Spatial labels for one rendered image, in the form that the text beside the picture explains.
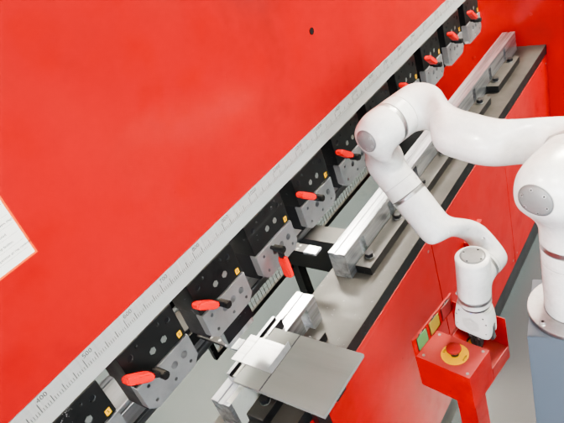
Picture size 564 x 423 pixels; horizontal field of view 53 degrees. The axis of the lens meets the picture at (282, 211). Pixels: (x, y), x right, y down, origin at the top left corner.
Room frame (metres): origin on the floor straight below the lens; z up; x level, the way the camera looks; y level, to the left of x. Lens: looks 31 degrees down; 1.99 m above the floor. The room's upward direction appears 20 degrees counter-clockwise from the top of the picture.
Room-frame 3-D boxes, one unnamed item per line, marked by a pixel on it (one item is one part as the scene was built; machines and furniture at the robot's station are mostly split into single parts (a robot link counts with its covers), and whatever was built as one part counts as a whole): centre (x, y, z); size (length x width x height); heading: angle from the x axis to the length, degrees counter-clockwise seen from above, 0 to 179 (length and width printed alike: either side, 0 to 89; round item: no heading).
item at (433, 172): (1.72, -0.56, 0.89); 0.30 x 0.05 x 0.03; 134
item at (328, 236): (1.75, 0.03, 0.81); 0.64 x 0.08 x 0.14; 44
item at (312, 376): (0.95, 0.09, 1.00); 0.26 x 0.18 x 0.01; 44
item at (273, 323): (1.07, 0.18, 0.99); 0.20 x 0.03 x 0.03; 134
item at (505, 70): (2.28, -1.14, 0.89); 0.30 x 0.05 x 0.03; 134
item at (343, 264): (1.94, -0.71, 0.92); 1.68 x 0.06 x 0.10; 134
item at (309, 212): (1.32, -0.07, 1.24); 0.15 x 0.09 x 0.17; 134
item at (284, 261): (1.12, 0.04, 1.18); 0.04 x 0.02 x 0.10; 44
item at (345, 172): (1.46, -0.22, 1.24); 0.15 x 0.09 x 0.17; 134
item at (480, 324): (1.06, -0.39, 0.85); 0.10 x 0.07 x 0.11; 36
